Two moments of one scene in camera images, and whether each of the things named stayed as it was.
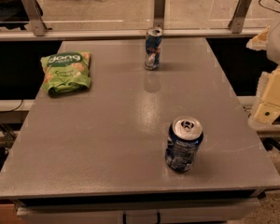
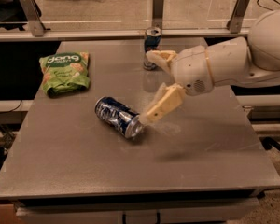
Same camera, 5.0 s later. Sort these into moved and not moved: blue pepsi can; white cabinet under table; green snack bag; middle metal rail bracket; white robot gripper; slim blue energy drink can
Moved: white robot gripper; blue pepsi can
Not moved: slim blue energy drink can; middle metal rail bracket; white cabinet under table; green snack bag
